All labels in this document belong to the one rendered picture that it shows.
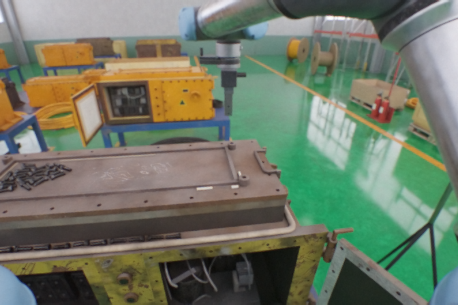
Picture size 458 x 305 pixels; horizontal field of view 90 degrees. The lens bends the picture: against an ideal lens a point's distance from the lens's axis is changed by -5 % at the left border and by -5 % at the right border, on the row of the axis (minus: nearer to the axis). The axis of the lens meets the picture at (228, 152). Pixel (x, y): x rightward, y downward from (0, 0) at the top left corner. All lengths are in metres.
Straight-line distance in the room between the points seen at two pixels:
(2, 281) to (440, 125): 0.51
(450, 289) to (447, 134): 0.18
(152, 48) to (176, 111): 5.92
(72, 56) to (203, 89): 7.09
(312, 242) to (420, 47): 0.76
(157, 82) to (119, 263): 2.73
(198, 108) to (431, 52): 3.19
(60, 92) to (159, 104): 4.23
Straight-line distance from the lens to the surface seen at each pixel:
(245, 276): 1.29
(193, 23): 0.61
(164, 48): 9.17
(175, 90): 3.37
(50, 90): 7.38
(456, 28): 0.40
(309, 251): 1.03
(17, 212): 1.04
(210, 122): 3.53
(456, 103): 0.38
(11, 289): 0.32
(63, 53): 10.02
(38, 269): 1.05
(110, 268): 0.98
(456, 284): 0.32
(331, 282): 1.12
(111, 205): 0.90
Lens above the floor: 1.90
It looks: 29 degrees down
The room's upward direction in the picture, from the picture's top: straight up
